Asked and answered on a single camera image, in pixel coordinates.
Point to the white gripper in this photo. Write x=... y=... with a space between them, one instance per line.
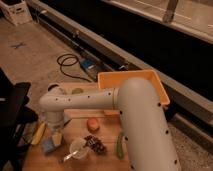
x=55 y=121

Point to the blue yellow sponge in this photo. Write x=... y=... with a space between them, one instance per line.
x=50 y=144

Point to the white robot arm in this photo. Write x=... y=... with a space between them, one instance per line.
x=148 y=139

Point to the yellow banana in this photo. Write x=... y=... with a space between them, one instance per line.
x=39 y=133

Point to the white mug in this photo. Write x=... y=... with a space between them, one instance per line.
x=55 y=89

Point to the clear plastic cup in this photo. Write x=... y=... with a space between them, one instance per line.
x=78 y=145

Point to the green lime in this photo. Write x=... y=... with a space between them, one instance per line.
x=77 y=91

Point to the orange peach fruit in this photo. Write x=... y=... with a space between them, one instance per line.
x=93 y=124

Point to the black chair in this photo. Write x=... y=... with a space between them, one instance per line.
x=14 y=115

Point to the dark grape bunch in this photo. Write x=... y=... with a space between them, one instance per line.
x=96 y=145

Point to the blue power adapter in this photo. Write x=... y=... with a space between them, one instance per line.
x=87 y=64

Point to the orange plastic bin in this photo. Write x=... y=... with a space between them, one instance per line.
x=116 y=79

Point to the green cucumber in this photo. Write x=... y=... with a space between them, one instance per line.
x=119 y=147

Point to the white cardboard box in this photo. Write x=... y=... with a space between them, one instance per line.
x=17 y=14

